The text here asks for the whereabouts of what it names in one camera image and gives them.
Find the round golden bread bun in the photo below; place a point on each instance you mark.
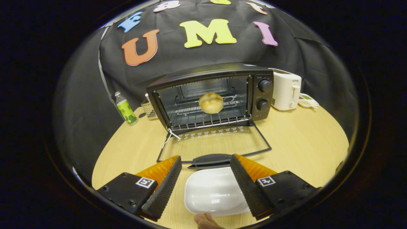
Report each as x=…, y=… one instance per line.
x=211, y=103

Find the white square plate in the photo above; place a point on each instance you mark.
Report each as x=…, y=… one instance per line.
x=213, y=190

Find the black toaster oven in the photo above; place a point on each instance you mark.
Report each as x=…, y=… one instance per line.
x=264, y=95

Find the white divided snack dish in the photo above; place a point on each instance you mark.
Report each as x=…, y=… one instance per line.
x=307, y=101

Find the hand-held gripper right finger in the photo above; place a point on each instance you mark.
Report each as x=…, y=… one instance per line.
x=249, y=190

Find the white pop-up toaster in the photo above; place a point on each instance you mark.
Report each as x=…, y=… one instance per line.
x=284, y=90

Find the green label drink bottle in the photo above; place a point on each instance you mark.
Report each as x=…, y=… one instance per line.
x=126, y=110

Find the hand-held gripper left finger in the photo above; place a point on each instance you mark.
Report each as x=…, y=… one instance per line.
x=162, y=190

